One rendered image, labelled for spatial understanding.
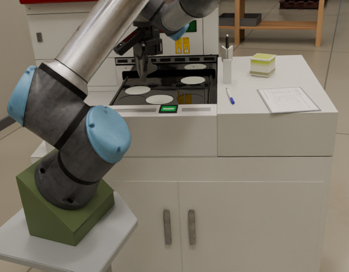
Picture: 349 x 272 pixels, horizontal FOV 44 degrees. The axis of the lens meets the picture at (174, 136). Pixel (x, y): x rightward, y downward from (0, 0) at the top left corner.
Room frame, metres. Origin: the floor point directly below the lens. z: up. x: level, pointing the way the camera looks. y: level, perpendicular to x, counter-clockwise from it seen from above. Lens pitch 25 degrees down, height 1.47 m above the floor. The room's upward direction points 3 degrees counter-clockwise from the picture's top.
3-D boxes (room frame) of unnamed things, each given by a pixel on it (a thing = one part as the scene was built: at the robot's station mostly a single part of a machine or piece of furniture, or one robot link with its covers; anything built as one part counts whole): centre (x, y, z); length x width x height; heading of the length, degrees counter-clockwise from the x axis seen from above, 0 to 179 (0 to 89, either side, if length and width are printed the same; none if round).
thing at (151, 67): (1.48, 0.08, 1.03); 0.06 x 0.03 x 0.09; 118
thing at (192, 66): (1.83, 0.02, 0.89); 0.44 x 0.02 x 0.10; 83
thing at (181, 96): (1.62, 0.03, 0.90); 0.34 x 0.34 x 0.01; 83
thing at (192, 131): (1.27, 0.14, 0.89); 0.55 x 0.09 x 0.14; 83
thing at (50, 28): (1.87, 0.19, 1.02); 0.81 x 0.03 x 0.40; 83
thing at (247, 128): (1.48, -0.34, 0.89); 0.62 x 0.35 x 0.14; 173
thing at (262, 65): (1.54, -0.34, 1.00); 0.07 x 0.07 x 0.07; 57
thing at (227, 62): (1.48, -0.20, 1.03); 0.06 x 0.04 x 0.13; 173
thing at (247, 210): (1.51, -0.04, 0.41); 0.96 x 0.64 x 0.82; 83
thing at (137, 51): (1.49, 0.08, 1.13); 0.09 x 0.08 x 0.12; 118
